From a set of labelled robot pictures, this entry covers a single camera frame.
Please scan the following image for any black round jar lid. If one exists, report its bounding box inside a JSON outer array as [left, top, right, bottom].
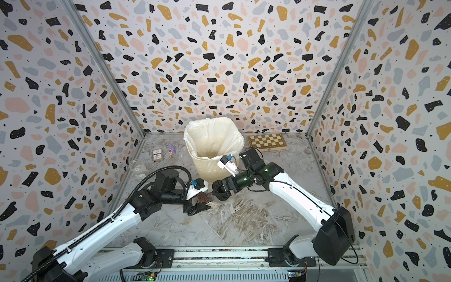
[[212, 181, 231, 202]]

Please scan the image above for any black lid brown jar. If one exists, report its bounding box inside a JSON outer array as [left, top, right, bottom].
[[195, 192, 214, 204]]

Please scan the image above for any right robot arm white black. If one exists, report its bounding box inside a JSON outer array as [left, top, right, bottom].
[[212, 148, 355, 266]]

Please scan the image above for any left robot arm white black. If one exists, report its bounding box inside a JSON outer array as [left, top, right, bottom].
[[24, 166, 210, 282]]

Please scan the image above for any cream ribbed trash bin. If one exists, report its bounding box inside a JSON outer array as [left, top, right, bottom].
[[189, 150, 240, 183]]

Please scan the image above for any small playing card box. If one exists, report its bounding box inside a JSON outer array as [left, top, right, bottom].
[[152, 149, 163, 162]]

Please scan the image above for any wooden folding chess board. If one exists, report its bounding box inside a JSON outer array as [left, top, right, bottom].
[[247, 133, 288, 152]]

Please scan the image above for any small purple pink bottle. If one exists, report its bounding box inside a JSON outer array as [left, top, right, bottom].
[[168, 143, 176, 156]]

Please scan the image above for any white plastic bin liner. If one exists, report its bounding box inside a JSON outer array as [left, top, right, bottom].
[[183, 117, 245, 162]]

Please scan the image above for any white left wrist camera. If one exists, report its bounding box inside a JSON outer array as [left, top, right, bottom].
[[186, 178, 209, 200]]

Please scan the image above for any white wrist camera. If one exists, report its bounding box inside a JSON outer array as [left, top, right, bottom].
[[217, 155, 239, 177], [186, 178, 209, 200]]

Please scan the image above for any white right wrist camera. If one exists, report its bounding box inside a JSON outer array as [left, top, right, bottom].
[[217, 155, 239, 177]]

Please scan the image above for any black corrugated cable conduit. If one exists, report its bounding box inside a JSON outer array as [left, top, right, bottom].
[[20, 164, 193, 282]]

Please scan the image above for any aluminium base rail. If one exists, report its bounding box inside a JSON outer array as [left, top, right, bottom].
[[68, 246, 371, 282]]

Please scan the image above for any aluminium corner post right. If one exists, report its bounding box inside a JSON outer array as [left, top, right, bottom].
[[305, 0, 374, 138]]

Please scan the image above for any aluminium corner post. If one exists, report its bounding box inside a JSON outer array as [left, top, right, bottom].
[[60, 1, 145, 139], [305, 0, 374, 138]]

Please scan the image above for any aluminium corner post left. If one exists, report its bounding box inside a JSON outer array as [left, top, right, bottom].
[[60, 1, 145, 139]]

